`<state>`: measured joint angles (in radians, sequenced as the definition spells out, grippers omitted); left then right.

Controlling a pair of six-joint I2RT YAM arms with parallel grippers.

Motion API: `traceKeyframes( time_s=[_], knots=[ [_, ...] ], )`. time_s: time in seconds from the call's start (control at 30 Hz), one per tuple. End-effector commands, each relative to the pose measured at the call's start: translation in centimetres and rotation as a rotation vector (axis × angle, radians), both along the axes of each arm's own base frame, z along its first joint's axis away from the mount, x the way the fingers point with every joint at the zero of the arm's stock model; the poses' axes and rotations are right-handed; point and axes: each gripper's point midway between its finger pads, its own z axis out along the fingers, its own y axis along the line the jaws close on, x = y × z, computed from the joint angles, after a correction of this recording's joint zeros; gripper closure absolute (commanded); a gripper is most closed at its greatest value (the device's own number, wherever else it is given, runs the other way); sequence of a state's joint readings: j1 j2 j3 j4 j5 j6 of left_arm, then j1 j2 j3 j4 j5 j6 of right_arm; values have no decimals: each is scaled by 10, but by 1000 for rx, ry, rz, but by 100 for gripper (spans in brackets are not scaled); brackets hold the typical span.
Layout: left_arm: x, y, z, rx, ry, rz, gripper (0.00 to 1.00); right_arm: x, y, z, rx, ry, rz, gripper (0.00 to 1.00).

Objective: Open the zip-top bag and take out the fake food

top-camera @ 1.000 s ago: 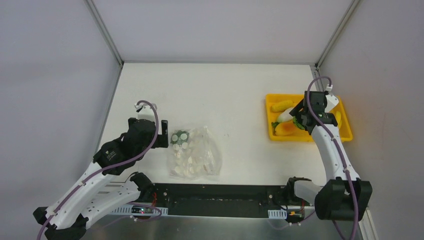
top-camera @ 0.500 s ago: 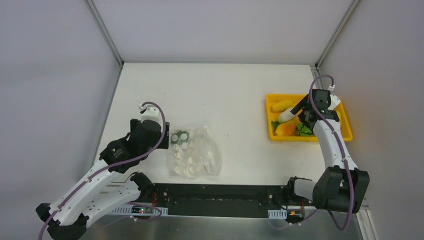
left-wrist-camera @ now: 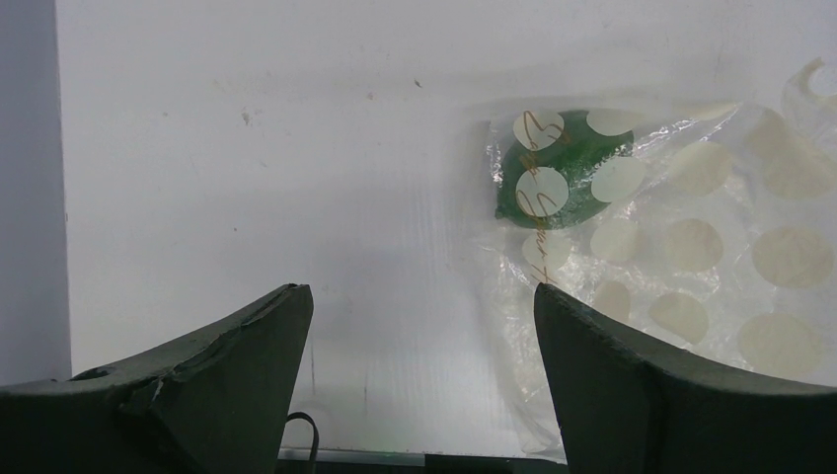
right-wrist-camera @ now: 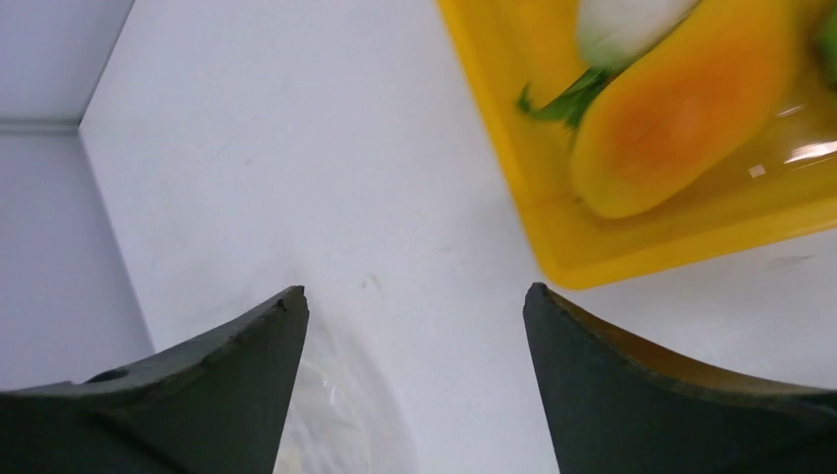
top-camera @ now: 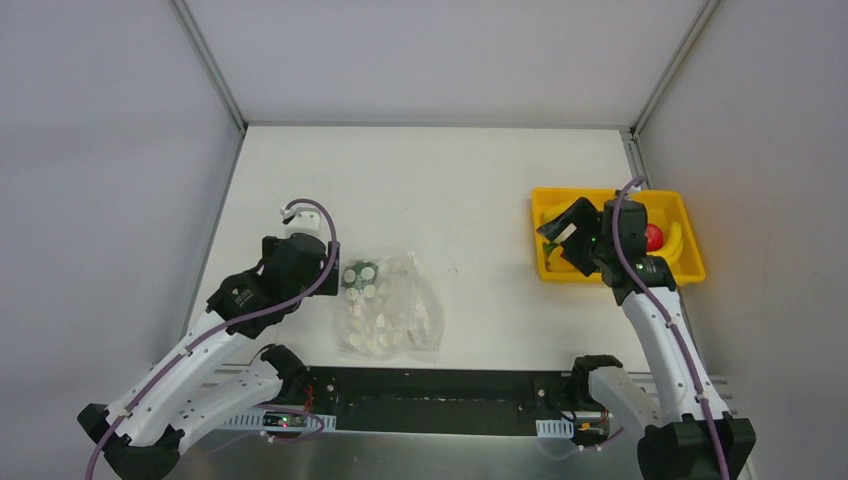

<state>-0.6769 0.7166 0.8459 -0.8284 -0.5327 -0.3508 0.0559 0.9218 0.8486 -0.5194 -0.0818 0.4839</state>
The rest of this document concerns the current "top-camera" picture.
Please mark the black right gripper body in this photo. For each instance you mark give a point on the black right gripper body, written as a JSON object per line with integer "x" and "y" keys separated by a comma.
{"x": 569, "y": 234}

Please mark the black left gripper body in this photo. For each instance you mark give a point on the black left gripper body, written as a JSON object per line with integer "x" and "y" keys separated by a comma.
{"x": 329, "y": 279}

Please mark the orange fake food ball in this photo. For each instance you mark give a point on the orange fake food ball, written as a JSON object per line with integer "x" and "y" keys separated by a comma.
{"x": 556, "y": 262}

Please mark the dark green fake avocado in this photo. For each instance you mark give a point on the dark green fake avocado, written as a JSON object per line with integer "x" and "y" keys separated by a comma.
{"x": 359, "y": 274}

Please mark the yellow fake banana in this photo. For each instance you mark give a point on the yellow fake banana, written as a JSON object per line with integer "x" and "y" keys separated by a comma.
{"x": 673, "y": 247}

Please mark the clear zip top bag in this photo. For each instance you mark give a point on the clear zip top bag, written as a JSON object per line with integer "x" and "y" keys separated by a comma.
{"x": 400, "y": 314}

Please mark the white fake radish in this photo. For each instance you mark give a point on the white fake radish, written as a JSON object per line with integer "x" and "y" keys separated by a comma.
{"x": 563, "y": 236}

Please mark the yellow fake corn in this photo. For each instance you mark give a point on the yellow fake corn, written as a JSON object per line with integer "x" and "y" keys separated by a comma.
{"x": 552, "y": 212}

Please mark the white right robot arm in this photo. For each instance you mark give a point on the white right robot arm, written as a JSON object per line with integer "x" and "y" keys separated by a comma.
{"x": 687, "y": 431}

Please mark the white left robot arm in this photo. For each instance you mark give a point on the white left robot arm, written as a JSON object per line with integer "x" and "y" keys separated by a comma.
{"x": 144, "y": 433}

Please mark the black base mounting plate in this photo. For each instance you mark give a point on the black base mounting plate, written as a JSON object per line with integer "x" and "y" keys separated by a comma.
{"x": 455, "y": 402}

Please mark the aluminium frame rail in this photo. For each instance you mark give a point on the aluminium frame rail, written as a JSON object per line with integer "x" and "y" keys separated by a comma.
{"x": 235, "y": 135}

